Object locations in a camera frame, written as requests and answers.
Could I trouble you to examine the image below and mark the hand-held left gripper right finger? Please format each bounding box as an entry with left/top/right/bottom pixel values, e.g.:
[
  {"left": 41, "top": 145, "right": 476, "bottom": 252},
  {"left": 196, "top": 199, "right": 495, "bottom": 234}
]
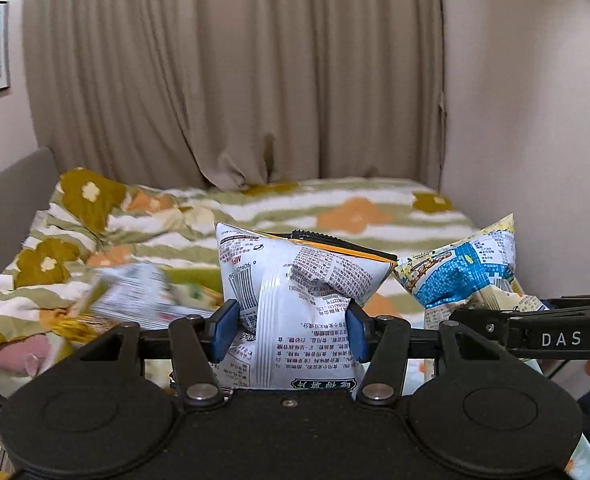
[{"left": 346, "top": 302, "right": 526, "bottom": 406}]

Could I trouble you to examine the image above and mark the pink plush toy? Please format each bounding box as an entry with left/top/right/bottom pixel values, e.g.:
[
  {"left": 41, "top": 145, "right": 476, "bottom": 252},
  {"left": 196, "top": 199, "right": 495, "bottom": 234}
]
[{"left": 0, "top": 334, "right": 52, "bottom": 376}]

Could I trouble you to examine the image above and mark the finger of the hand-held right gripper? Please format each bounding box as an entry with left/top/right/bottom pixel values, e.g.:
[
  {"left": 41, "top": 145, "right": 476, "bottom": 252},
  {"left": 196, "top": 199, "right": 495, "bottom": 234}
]
[{"left": 449, "top": 295, "right": 590, "bottom": 361}]

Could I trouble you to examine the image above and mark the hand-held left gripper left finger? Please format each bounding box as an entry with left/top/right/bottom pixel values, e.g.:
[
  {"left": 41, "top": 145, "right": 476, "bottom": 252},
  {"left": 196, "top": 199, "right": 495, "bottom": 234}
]
[{"left": 78, "top": 299, "right": 239, "bottom": 408}]

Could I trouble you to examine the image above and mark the blue and white snack packet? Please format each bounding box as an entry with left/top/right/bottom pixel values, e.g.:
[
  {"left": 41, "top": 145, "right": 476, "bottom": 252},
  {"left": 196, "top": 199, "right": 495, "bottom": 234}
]
[{"left": 394, "top": 214, "right": 550, "bottom": 333}]

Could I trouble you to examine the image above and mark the grey headboard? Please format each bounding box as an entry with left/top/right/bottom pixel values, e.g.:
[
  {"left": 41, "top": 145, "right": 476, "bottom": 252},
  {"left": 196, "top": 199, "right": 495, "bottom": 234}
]
[{"left": 0, "top": 147, "right": 61, "bottom": 281}]

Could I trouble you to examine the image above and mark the white and gold snack packet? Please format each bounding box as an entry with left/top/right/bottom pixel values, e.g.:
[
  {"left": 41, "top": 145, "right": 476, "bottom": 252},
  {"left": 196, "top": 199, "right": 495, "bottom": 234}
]
[{"left": 50, "top": 261, "right": 217, "bottom": 347}]

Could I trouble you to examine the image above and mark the beige curtain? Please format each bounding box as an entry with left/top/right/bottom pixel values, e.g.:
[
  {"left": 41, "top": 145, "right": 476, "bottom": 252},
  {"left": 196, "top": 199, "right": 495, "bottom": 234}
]
[{"left": 22, "top": 0, "right": 448, "bottom": 193}]

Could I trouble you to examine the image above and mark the floral green striped blanket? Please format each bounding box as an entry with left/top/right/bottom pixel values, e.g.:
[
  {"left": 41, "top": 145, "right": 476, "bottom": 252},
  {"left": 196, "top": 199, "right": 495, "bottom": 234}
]
[{"left": 0, "top": 167, "right": 476, "bottom": 378}]

